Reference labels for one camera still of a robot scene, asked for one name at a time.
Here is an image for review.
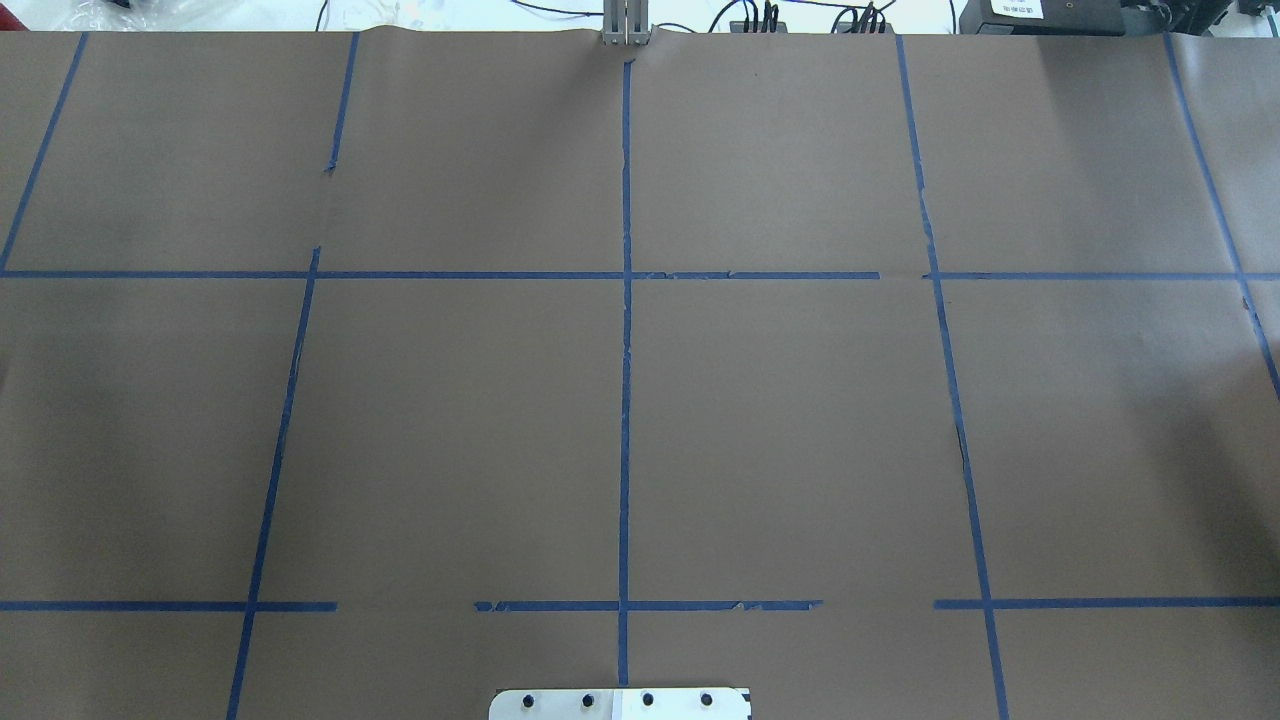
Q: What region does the aluminium frame post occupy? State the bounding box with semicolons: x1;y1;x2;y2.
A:
602;0;653;47

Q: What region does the black computer box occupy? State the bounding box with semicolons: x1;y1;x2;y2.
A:
957;1;1125;37

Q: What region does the white pedestal column base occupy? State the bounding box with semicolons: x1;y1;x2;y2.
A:
488;687;753;719

